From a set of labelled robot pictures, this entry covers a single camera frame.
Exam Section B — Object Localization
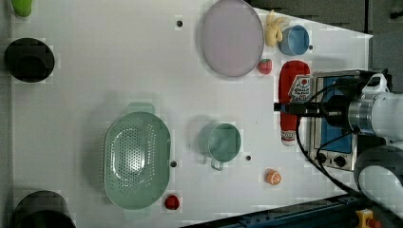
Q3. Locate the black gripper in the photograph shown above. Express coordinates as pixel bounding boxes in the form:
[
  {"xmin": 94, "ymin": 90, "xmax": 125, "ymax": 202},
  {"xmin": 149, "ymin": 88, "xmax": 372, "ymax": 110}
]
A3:
[{"xmin": 274, "ymin": 95, "xmax": 350, "ymax": 128}]

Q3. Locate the red plush ketchup bottle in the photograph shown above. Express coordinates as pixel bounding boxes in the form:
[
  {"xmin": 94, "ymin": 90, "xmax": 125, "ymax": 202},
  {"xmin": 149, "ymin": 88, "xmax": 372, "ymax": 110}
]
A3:
[{"xmin": 278, "ymin": 61, "xmax": 310, "ymax": 146}]

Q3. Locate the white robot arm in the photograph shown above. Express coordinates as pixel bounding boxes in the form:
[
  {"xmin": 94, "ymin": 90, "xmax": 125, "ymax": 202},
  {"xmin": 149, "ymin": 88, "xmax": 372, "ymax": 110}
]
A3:
[{"xmin": 274, "ymin": 73, "xmax": 402, "ymax": 212}]

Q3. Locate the green oval strainer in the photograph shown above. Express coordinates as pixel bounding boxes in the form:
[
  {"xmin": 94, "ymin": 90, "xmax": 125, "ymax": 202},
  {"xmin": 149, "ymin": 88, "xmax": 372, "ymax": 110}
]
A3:
[{"xmin": 104, "ymin": 102, "xmax": 171, "ymax": 210}]

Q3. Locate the red toy strawberry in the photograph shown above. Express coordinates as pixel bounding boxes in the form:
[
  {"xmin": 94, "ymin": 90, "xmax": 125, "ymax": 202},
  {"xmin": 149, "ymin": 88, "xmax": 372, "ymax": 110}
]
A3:
[{"xmin": 258, "ymin": 59, "xmax": 273, "ymax": 75}]

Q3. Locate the silver toaster oven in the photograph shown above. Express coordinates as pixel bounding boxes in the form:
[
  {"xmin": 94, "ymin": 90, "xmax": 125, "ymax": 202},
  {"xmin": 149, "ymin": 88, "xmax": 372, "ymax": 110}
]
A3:
[{"xmin": 308, "ymin": 69, "xmax": 378, "ymax": 172}]

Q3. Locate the green mug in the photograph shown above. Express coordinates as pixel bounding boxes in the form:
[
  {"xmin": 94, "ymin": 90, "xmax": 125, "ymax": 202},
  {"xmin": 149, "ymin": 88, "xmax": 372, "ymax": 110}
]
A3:
[{"xmin": 199, "ymin": 122, "xmax": 241, "ymax": 171}]

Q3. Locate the blue cup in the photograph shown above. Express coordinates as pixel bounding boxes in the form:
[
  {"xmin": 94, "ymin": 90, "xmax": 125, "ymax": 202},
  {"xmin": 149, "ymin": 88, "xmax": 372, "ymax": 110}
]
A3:
[{"xmin": 279, "ymin": 25, "xmax": 310, "ymax": 56}]

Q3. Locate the orange slice toy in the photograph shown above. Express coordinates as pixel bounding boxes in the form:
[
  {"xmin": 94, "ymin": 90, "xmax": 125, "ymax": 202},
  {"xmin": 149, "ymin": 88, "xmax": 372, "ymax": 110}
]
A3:
[{"xmin": 265, "ymin": 169, "xmax": 282, "ymax": 185}]

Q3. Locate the yellow toy banana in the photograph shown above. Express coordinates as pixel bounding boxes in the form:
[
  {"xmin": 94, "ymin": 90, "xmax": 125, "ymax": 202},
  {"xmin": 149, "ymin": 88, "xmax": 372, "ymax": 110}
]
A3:
[{"xmin": 264, "ymin": 10, "xmax": 291, "ymax": 48}]

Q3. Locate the grey round plate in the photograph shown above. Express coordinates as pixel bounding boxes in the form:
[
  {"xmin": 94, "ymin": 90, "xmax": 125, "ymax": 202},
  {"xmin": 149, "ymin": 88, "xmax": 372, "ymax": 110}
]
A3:
[{"xmin": 201, "ymin": 0, "xmax": 264, "ymax": 77}]

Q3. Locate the yellow red emergency button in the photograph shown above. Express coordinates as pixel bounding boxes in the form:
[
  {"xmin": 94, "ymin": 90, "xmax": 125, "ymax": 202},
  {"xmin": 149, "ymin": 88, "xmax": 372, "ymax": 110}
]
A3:
[{"xmin": 355, "ymin": 209, "xmax": 382, "ymax": 228}]

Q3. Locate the red toy tomato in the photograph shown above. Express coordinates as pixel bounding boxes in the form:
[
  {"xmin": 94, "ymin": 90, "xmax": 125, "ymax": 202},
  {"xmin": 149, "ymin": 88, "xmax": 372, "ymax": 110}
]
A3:
[{"xmin": 164, "ymin": 195, "xmax": 181, "ymax": 210}]

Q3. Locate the black round stand base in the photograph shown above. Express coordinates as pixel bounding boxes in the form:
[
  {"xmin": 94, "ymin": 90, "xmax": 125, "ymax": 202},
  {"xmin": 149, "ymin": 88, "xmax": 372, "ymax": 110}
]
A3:
[{"xmin": 11, "ymin": 190, "xmax": 76, "ymax": 228}]

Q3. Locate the lime green cup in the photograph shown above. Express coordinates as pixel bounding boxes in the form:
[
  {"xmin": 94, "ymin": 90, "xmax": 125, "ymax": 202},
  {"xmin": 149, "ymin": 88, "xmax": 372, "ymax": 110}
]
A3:
[{"xmin": 11, "ymin": 0, "xmax": 32, "ymax": 17}]

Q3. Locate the black round camera base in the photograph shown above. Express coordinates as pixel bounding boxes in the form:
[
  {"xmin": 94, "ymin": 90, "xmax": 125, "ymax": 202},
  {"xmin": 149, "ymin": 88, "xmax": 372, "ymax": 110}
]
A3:
[{"xmin": 4, "ymin": 38, "xmax": 55, "ymax": 83}]

